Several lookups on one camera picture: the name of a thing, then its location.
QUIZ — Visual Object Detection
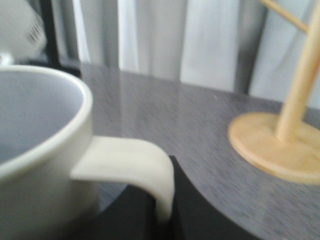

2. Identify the white ribbed mug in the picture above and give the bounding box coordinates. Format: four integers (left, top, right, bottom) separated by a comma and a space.
0, 0, 47, 66

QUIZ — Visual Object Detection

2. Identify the black wire mug rack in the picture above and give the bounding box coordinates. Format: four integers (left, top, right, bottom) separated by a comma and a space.
27, 0, 82, 77

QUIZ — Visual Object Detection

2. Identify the cream HOME mug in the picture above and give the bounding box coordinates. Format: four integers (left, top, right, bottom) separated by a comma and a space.
0, 65, 175, 240

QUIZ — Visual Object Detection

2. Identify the wooden mug tree stand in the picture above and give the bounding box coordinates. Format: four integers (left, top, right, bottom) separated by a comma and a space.
228, 0, 320, 185

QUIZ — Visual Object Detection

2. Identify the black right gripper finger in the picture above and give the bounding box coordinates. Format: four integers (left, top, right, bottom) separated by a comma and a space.
67, 155, 257, 240

